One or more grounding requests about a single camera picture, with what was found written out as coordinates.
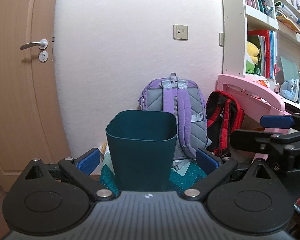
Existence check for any beige wall outlet plate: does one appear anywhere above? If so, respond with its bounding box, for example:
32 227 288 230
173 24 189 40

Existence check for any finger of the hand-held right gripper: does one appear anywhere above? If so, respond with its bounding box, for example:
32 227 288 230
260 114 300 130
229 129 275 157

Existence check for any stack of magazines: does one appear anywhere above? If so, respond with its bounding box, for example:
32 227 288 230
274 1 300 34

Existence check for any silver door handle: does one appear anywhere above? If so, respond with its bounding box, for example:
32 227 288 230
20 39 48 50

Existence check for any row of green books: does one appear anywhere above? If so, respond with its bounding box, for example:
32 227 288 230
255 0 275 18

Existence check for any purple grey backpack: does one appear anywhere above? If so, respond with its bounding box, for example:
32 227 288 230
139 73 212 164

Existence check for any light wooden door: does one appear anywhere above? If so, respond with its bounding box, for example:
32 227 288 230
0 0 72 193

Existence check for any pale green board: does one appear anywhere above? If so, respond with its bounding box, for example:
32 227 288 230
280 56 300 80

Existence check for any white bookshelf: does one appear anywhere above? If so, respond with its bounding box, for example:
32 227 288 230
220 0 300 80

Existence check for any pink desk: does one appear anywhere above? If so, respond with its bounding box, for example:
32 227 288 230
218 74 293 161

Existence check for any light blue pouch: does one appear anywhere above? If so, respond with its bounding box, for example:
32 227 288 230
280 79 300 102

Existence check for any pale yellow cloth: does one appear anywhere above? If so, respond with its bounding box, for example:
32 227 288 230
99 142 113 165

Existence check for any yellow green plush toy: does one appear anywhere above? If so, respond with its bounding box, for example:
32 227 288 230
245 41 260 74

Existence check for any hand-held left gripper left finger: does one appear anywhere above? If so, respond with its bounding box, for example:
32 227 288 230
22 148 115 202

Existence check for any dark teal waste bin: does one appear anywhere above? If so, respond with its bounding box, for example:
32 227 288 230
105 110 178 192

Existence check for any red black backpack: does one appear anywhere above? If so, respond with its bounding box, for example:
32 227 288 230
205 91 245 158

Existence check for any teal cream zigzag quilt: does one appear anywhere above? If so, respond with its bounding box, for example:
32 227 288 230
100 155 208 193

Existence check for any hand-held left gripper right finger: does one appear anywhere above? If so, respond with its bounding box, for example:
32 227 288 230
181 148 276 202

